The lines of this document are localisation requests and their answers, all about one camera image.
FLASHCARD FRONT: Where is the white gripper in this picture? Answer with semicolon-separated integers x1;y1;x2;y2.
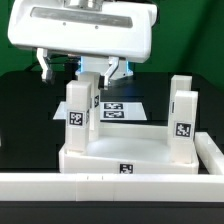
8;0;157;90

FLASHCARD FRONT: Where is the marker tag sheet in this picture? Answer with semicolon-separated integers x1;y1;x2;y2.
53;100;148;122

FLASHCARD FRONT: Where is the white desk top tray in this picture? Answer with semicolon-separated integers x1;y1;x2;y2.
59;123;199;174

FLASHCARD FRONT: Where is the white L-shaped fence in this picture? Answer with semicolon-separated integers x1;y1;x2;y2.
0;132;224;202

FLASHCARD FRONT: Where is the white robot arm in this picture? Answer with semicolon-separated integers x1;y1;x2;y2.
8;0;158;89

